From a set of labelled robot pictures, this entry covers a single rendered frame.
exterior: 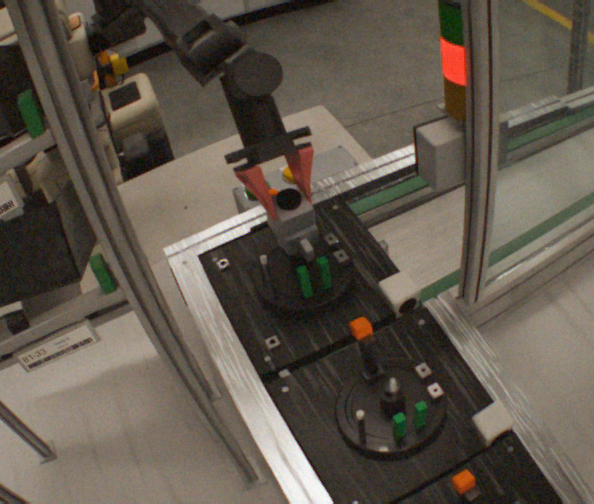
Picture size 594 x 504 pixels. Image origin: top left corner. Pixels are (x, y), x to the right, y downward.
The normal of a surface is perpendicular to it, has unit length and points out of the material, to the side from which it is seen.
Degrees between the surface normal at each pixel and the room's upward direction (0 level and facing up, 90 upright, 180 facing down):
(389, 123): 0
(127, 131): 90
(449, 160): 90
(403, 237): 0
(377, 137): 0
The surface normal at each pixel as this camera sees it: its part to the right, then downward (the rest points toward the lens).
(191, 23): 0.14, 0.03
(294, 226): 0.44, 0.68
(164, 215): -0.14, -0.67
